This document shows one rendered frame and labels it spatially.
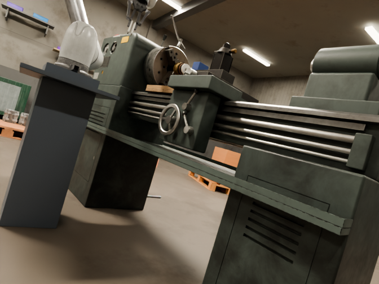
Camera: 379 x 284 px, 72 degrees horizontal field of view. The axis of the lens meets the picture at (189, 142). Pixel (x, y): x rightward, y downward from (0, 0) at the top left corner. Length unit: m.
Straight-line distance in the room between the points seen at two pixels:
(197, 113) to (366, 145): 0.64
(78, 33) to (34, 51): 6.59
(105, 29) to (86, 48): 7.01
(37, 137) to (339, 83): 1.31
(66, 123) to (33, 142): 0.17
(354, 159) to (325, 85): 0.33
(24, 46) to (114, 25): 2.44
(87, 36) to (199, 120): 0.75
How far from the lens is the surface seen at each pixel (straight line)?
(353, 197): 0.81
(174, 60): 1.85
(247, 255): 0.96
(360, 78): 1.07
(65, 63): 1.51
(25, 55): 8.08
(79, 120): 1.46
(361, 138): 0.91
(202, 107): 1.15
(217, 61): 1.42
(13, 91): 6.10
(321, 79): 1.12
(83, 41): 1.52
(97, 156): 1.91
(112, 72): 2.07
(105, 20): 8.58
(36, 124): 1.44
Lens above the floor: 0.64
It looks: level
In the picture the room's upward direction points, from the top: 17 degrees clockwise
